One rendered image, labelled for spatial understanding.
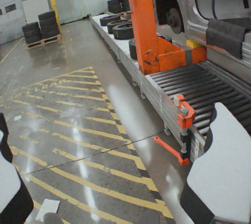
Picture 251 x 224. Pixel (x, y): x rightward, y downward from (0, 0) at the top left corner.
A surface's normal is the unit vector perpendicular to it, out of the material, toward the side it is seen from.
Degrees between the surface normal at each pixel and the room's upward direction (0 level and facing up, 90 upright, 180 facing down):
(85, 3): 90
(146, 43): 90
